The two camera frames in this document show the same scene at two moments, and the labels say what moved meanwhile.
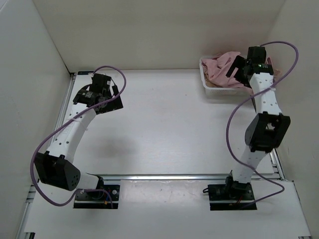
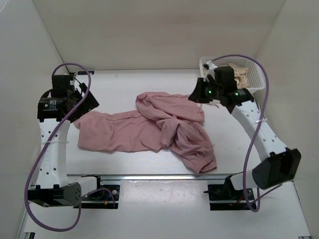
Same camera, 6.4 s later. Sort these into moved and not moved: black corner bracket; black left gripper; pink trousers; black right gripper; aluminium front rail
Moved: black right gripper; pink trousers; black left gripper
Not moved: black corner bracket; aluminium front rail
